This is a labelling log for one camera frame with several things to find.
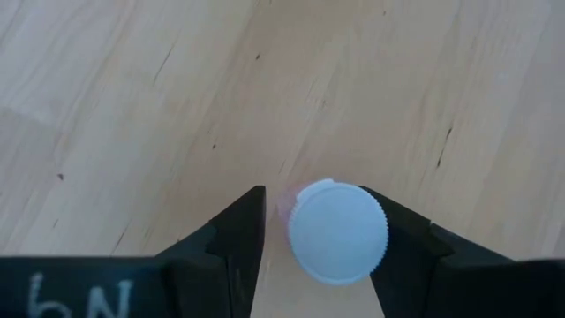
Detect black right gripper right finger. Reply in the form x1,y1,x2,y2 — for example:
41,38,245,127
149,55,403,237
359,185,565,318

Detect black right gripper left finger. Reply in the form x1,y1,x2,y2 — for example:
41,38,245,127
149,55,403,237
0,185,267,318

